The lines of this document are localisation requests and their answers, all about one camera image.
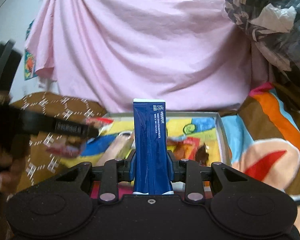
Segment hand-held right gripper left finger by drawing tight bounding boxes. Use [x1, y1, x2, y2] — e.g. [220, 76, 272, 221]
[55, 149, 138, 203]

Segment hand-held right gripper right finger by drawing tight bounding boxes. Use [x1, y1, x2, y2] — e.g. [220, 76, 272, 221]
[166, 149, 250, 203]

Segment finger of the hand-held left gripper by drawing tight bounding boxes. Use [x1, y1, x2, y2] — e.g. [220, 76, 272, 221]
[20, 110, 100, 140]

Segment clear packet of brown snacks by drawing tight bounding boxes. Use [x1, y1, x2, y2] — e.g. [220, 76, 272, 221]
[46, 117, 114, 159]

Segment rice cracker bar packet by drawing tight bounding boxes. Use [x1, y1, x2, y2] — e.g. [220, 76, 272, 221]
[98, 133, 133, 167]

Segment red orange snack packet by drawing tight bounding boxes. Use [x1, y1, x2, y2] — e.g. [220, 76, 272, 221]
[167, 136, 201, 157]

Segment blue long snack packet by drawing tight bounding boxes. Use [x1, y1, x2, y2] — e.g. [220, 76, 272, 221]
[132, 98, 175, 196]

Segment dark brown snack packet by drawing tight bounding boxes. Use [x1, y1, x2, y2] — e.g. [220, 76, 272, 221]
[194, 142, 211, 166]

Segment grey shallow box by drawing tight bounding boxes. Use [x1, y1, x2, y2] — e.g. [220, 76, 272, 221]
[99, 111, 232, 198]

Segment person's left hand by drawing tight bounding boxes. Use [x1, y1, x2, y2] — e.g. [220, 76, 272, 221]
[0, 158, 28, 202]

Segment brown patterned quilt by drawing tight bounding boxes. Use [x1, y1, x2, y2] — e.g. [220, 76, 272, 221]
[9, 91, 108, 196]

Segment cartoon printed blanket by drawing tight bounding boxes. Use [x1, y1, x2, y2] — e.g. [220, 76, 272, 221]
[219, 82, 300, 202]

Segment pink cloth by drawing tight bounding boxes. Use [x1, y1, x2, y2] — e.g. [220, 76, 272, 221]
[24, 0, 270, 113]

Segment clear plastic bag of clothes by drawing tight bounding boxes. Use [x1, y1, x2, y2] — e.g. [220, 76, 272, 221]
[224, 0, 300, 80]

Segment cartoon wall poster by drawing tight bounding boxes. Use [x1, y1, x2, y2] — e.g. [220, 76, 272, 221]
[23, 19, 37, 81]

